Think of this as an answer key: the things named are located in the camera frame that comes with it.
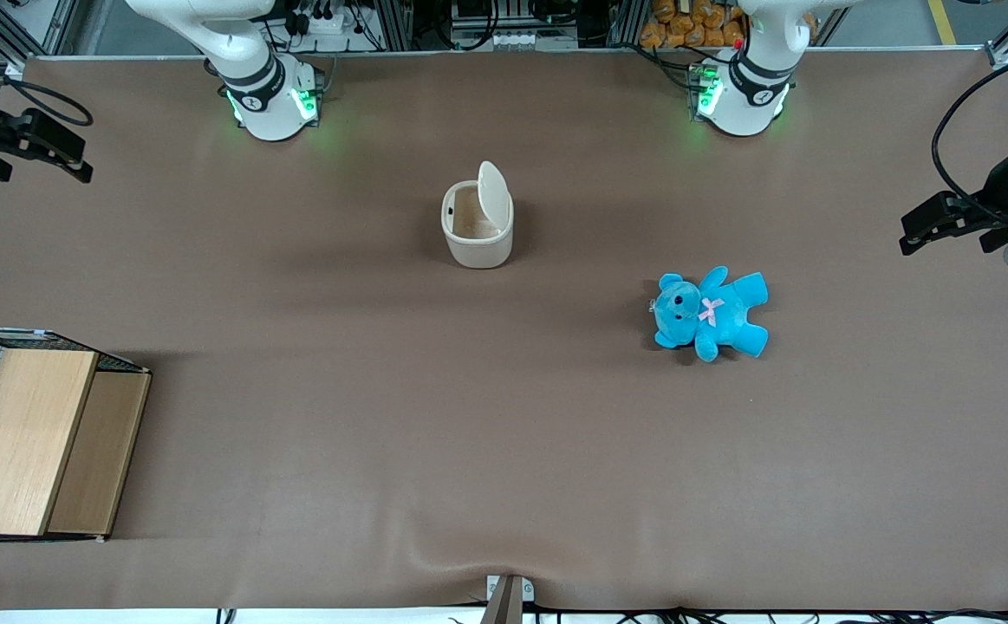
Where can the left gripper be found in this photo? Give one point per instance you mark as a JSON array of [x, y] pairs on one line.
[[994, 198]]

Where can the white push-lid trash can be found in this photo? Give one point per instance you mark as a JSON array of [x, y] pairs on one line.
[[479, 250]]

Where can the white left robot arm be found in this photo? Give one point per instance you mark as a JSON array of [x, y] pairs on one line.
[[746, 95]]

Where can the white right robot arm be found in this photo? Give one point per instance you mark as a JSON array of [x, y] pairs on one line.
[[265, 95]]

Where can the blue teddy bear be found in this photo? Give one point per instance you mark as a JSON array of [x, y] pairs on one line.
[[716, 312]]

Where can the wooden shelf unit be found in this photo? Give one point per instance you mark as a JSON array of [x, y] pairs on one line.
[[27, 433]]

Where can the white power strip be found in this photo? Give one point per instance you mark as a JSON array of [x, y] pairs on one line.
[[330, 23]]

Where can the orange plush toy pile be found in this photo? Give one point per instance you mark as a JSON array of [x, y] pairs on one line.
[[694, 24]]

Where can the brown table mat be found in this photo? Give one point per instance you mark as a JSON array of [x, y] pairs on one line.
[[504, 433]]

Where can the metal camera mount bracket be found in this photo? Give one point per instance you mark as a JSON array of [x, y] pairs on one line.
[[506, 598]]

